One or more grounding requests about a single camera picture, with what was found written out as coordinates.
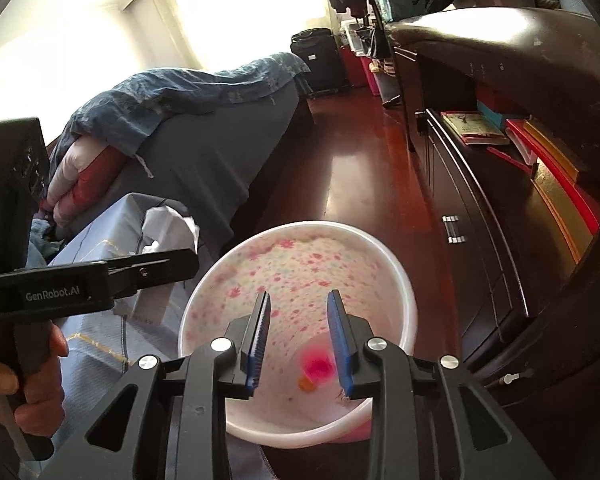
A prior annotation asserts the pink wrapper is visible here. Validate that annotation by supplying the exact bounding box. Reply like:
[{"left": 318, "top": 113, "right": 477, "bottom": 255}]
[{"left": 300, "top": 345, "right": 337, "bottom": 383}]

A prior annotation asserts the light blue checked cover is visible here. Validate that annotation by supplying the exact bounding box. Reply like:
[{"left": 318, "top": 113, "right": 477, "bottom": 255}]
[{"left": 45, "top": 192, "right": 281, "bottom": 480}]

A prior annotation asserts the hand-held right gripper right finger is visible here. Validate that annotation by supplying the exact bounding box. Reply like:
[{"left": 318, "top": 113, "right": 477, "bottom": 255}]
[{"left": 326, "top": 290, "right": 556, "bottom": 480}]

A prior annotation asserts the pink storage box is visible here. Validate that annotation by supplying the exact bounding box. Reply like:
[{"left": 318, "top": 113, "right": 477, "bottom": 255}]
[{"left": 360, "top": 55, "right": 383, "bottom": 96}]

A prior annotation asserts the white curtain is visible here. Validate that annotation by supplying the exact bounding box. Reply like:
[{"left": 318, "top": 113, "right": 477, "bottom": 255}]
[{"left": 95, "top": 0, "right": 216, "bottom": 68}]

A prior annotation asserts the red pillow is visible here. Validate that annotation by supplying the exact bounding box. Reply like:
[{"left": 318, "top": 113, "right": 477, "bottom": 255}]
[{"left": 55, "top": 150, "right": 131, "bottom": 226}]

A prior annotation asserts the red bordered booklet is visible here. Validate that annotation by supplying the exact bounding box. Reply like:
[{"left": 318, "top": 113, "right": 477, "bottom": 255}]
[{"left": 440, "top": 110, "right": 511, "bottom": 146}]

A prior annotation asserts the red pen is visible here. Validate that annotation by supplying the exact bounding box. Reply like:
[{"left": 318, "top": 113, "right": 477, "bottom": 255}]
[{"left": 486, "top": 146, "right": 531, "bottom": 168}]

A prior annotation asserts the black suitcase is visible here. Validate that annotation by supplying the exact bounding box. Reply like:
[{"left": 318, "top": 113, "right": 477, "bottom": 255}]
[{"left": 290, "top": 27, "right": 348, "bottom": 96}]

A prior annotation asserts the person's left hand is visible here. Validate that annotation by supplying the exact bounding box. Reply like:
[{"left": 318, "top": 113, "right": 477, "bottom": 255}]
[{"left": 0, "top": 324, "right": 70, "bottom": 413}]

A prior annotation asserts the white floral trash bin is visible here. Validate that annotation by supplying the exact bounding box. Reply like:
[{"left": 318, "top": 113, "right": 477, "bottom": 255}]
[{"left": 178, "top": 220, "right": 419, "bottom": 448}]

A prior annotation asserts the gold flat box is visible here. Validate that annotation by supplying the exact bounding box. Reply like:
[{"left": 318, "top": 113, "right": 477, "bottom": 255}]
[{"left": 530, "top": 160, "right": 600, "bottom": 266}]

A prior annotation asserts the blue floral blanket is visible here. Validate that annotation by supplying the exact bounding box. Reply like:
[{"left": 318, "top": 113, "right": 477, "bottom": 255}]
[{"left": 47, "top": 51, "right": 311, "bottom": 181}]

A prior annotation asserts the white pillow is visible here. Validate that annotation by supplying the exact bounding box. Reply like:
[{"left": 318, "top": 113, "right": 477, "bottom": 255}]
[{"left": 46, "top": 135, "right": 116, "bottom": 211}]

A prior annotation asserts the teal flat box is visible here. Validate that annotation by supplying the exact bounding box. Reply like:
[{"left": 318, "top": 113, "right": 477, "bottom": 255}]
[{"left": 476, "top": 99, "right": 518, "bottom": 128}]

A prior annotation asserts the white tissue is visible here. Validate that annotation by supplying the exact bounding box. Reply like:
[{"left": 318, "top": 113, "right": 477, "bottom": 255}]
[{"left": 141, "top": 205, "right": 201, "bottom": 257}]

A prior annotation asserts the teal crumpled cloth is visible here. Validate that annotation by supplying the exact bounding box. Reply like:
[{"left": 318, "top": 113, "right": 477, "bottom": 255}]
[{"left": 29, "top": 217, "right": 68, "bottom": 267}]

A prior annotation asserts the dark wooden dresser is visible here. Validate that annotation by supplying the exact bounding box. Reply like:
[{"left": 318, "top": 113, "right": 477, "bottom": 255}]
[{"left": 382, "top": 7, "right": 600, "bottom": 480}]

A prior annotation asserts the red storage box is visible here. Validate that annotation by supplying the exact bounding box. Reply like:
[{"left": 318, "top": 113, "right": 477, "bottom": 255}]
[{"left": 340, "top": 47, "right": 368, "bottom": 91}]

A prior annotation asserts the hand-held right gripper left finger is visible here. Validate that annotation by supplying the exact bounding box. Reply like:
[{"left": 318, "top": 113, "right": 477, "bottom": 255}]
[{"left": 39, "top": 291, "right": 273, "bottom": 480}]

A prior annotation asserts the yellow book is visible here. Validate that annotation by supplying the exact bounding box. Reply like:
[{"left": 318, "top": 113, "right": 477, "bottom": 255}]
[{"left": 522, "top": 120, "right": 588, "bottom": 183}]

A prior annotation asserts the silver drawer handle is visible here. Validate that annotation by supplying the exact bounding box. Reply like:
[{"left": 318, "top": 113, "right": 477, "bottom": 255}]
[{"left": 441, "top": 215, "right": 467, "bottom": 244}]

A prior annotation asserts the large red flat box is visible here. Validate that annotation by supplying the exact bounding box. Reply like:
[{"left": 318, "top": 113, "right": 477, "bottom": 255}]
[{"left": 505, "top": 120, "right": 600, "bottom": 241}]

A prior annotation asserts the clear plastic container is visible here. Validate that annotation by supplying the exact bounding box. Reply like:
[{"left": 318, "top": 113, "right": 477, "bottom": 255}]
[{"left": 341, "top": 20, "right": 368, "bottom": 58}]

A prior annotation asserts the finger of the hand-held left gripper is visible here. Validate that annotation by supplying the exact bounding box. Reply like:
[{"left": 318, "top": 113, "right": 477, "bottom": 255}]
[{"left": 105, "top": 248, "right": 200, "bottom": 297}]

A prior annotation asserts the small red box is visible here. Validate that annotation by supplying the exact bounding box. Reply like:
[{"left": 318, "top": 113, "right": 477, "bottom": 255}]
[{"left": 475, "top": 85, "right": 516, "bottom": 106}]

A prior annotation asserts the bed with gray sheet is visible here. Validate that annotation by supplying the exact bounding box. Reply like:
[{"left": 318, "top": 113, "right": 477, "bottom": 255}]
[{"left": 45, "top": 75, "right": 316, "bottom": 261}]

